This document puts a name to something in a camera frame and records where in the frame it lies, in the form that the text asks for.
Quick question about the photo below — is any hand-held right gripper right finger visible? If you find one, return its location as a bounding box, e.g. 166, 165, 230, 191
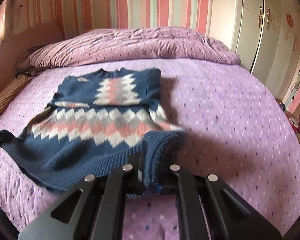
159, 164, 283, 240

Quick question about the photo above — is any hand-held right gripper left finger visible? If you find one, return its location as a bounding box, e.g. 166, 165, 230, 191
18, 141, 147, 240

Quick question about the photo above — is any navy diamond-pattern knit sweater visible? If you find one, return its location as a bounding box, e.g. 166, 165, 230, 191
0, 67, 187, 197

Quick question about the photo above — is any tan pillow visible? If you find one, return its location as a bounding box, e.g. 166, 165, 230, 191
0, 74, 33, 128

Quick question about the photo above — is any bed with purple dotted sheet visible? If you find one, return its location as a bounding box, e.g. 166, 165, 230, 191
0, 59, 300, 240

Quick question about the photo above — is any pink padded headboard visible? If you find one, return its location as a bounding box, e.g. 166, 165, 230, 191
0, 21, 66, 103

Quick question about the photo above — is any purple dotted quilt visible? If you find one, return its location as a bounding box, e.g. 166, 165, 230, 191
17, 26, 242, 76

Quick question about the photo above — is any pink curtain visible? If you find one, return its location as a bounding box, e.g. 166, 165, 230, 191
0, 0, 42, 43

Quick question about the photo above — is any white wardrobe with floral decals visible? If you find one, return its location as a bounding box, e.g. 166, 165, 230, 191
229, 0, 300, 107

